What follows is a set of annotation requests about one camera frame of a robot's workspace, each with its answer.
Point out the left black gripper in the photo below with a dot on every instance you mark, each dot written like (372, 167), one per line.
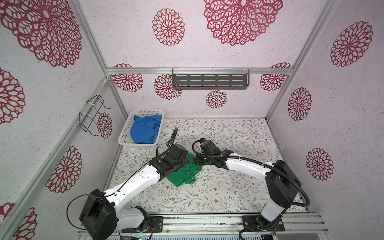
(184, 160)

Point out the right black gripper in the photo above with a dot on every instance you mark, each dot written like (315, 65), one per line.
(198, 162)

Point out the green tank top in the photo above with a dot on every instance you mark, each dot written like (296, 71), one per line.
(186, 174)

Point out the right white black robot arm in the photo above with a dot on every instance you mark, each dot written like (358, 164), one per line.
(282, 184)

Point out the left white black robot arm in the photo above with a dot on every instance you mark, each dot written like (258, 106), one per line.
(103, 212)

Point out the blue tank top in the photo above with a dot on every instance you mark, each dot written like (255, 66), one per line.
(145, 130)

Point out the white plastic basket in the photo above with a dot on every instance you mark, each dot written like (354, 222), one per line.
(125, 136)

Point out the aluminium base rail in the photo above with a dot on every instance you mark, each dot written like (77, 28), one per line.
(229, 226)

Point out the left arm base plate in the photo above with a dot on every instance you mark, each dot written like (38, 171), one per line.
(154, 224)

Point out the grey slotted wall shelf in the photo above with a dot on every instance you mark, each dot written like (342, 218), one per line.
(213, 81)

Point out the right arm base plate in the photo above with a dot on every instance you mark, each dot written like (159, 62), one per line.
(257, 221)

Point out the black wire wall rack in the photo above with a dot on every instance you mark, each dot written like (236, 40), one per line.
(96, 121)

